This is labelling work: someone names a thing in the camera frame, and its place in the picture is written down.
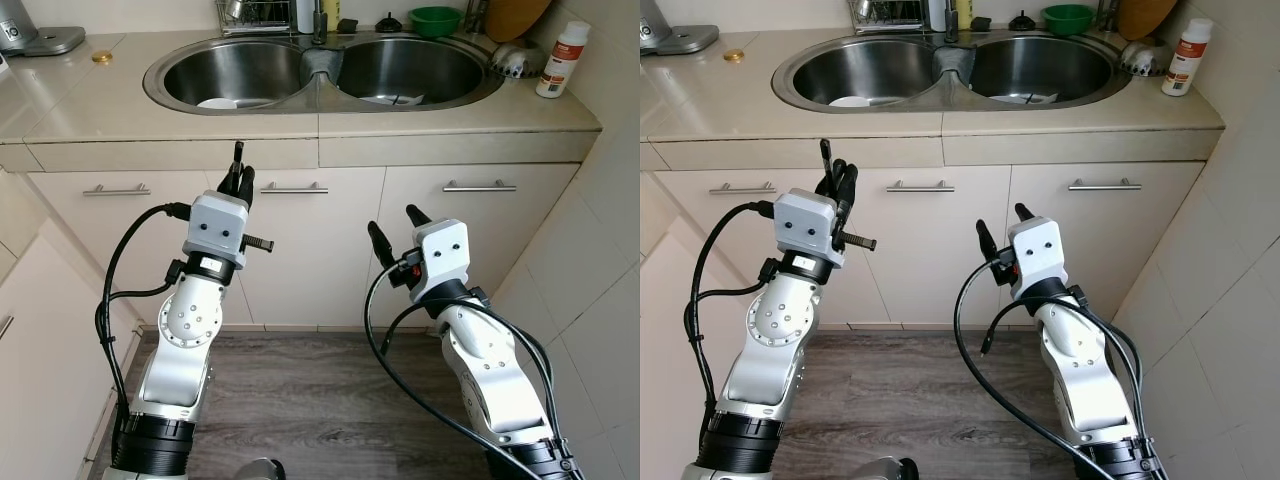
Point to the plain white plastic bottle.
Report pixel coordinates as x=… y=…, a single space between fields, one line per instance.
x=305 y=15
x=937 y=14

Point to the black sponge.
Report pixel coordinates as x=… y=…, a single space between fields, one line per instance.
x=347 y=25
x=980 y=24

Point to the white bottle red label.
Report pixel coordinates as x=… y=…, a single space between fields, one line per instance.
x=1187 y=60
x=560 y=65

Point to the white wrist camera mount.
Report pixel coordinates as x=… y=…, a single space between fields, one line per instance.
x=1037 y=255
x=440 y=255
x=215 y=228
x=805 y=228

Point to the cream side cabinet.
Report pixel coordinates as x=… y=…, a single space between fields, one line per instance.
x=50 y=350
x=665 y=380

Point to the grey robot foot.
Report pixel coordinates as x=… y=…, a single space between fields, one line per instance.
x=260 y=470
x=885 y=470

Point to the green plastic bowl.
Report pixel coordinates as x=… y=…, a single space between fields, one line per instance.
x=1068 y=20
x=437 y=22

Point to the small gold lid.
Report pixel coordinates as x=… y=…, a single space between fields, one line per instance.
x=102 y=57
x=734 y=55

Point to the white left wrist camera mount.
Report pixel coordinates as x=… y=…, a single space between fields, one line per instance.
x=215 y=228
x=805 y=228

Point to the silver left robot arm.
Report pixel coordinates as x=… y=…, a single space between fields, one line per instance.
x=785 y=320
x=190 y=320

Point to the chrome sink faucet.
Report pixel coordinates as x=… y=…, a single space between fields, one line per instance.
x=950 y=25
x=320 y=25

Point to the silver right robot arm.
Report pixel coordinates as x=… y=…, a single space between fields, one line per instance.
x=480 y=350
x=1075 y=350

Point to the grey kitchen appliance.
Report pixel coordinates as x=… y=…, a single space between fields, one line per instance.
x=40 y=38
x=680 y=40

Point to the black sink plug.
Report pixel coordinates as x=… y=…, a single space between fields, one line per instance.
x=1020 y=22
x=388 y=24

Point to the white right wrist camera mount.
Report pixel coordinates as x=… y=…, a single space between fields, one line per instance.
x=1037 y=255
x=440 y=255

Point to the stainless steel double sink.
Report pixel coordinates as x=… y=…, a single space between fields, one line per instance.
x=880 y=70
x=250 y=70

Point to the cream kitchen sink cabinet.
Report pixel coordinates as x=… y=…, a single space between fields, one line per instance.
x=940 y=260
x=330 y=260

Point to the round wooden cutting board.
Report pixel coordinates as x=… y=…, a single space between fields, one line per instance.
x=1145 y=18
x=515 y=18

